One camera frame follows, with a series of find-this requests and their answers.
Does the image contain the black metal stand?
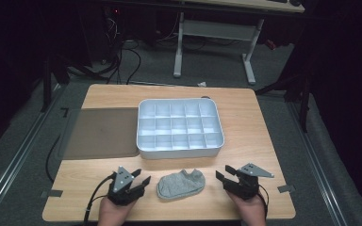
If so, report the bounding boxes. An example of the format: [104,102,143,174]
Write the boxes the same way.
[40,53,71,113]
[254,53,314,134]

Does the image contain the grey flat tray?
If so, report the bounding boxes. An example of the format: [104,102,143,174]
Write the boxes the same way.
[56,107,140,161]

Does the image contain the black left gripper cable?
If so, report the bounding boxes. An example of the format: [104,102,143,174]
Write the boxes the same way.
[82,174,116,226]

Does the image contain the grey tape strip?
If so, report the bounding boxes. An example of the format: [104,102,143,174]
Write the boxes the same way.
[277,184,296,194]
[41,189,64,199]

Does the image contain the black floor cables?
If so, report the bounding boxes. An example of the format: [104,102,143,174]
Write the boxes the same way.
[105,12,143,86]

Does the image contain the white-framed desk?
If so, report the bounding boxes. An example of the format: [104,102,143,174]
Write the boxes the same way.
[173,0,305,86]

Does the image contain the person's left hand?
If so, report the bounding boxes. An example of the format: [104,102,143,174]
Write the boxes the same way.
[97,196,139,226]

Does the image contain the metal floor rail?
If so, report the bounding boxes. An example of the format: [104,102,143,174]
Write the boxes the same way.
[0,83,64,222]
[286,102,349,226]

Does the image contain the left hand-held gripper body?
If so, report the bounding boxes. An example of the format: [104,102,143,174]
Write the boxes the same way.
[107,166,146,207]

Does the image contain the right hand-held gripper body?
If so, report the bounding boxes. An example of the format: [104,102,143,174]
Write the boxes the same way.
[222,162,275,201]

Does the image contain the person's right hand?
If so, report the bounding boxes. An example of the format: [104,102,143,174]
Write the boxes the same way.
[225,189,268,226]

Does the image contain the black cable beside table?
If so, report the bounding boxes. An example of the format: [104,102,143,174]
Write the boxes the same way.
[44,134,62,184]

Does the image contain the white divided storage box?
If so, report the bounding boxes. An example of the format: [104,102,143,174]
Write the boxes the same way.
[136,97,225,160]

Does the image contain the grey sock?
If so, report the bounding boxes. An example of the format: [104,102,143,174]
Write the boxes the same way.
[156,169,206,201]

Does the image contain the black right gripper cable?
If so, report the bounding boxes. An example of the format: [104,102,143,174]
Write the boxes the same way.
[257,184,271,219]

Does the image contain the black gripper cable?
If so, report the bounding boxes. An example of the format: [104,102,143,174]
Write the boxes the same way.
[257,184,271,219]
[82,174,116,226]

